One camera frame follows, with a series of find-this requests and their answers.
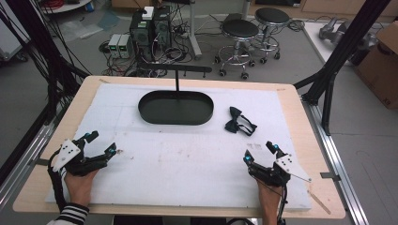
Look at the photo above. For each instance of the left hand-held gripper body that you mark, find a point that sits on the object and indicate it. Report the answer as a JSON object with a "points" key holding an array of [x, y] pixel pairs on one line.
{"points": [[78, 161]]}

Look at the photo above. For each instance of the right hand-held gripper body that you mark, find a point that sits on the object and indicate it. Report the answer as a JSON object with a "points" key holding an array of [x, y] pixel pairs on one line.
{"points": [[275, 170]]}

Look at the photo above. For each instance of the black bow tie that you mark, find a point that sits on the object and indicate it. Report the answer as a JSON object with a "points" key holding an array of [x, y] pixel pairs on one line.
{"points": [[238, 122]]}

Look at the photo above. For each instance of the black hanger stand with tray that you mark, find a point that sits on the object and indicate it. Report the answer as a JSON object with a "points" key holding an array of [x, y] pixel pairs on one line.
{"points": [[176, 106]]}

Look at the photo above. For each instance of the person's left hand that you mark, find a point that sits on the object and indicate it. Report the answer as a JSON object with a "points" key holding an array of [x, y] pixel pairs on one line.
{"points": [[79, 186]]}

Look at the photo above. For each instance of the person's right hand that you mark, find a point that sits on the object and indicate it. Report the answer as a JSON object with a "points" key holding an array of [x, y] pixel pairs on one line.
{"points": [[269, 195]]}

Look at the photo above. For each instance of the striped sleeve cuff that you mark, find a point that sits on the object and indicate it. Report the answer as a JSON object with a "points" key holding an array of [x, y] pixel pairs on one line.
{"points": [[72, 213]]}

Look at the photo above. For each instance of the wooden stick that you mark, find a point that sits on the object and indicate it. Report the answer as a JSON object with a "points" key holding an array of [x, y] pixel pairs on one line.
{"points": [[319, 202]]}

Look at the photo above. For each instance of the white foam mat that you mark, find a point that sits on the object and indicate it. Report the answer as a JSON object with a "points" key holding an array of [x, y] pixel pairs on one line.
{"points": [[178, 146]]}

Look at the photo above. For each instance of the grey power supply unit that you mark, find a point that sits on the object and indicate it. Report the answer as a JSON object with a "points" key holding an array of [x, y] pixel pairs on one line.
{"points": [[124, 46], [114, 45]]}

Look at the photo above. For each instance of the black round stool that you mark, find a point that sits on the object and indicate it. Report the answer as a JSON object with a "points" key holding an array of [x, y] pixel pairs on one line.
{"points": [[239, 40], [271, 29]]}

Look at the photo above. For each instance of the black computer tower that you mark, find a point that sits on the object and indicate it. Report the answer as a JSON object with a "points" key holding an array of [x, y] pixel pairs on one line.
{"points": [[140, 34], [162, 29]]}

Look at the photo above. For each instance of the cardboard box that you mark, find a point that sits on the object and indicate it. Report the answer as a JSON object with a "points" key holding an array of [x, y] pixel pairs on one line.
{"points": [[379, 65]]}

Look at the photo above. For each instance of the grey table leg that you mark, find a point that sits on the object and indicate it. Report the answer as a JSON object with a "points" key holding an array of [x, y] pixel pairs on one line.
{"points": [[194, 34]]}

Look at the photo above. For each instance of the white box on computer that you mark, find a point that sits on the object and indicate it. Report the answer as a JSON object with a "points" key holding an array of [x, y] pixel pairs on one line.
{"points": [[147, 13]]}

